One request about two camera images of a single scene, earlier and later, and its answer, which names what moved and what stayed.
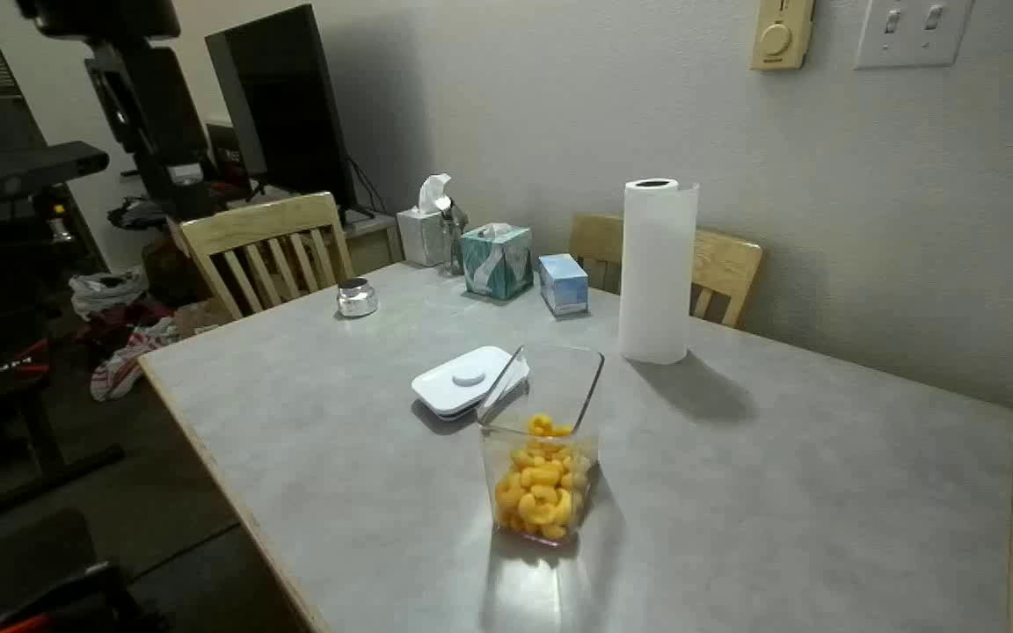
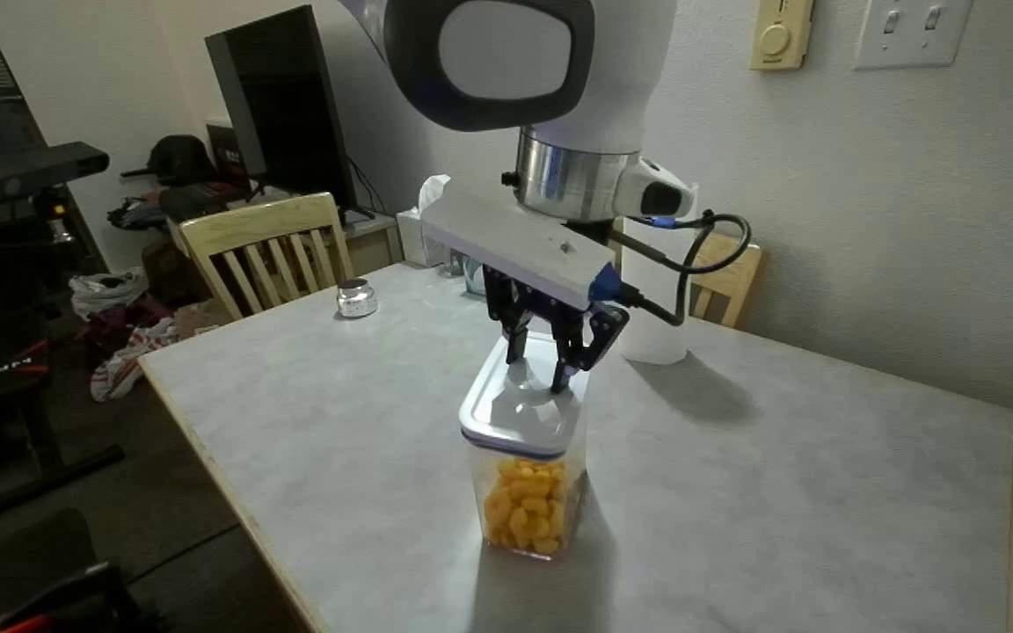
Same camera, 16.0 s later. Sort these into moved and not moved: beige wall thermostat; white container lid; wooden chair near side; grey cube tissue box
Moved: white container lid
Not moved: grey cube tissue box; beige wall thermostat; wooden chair near side
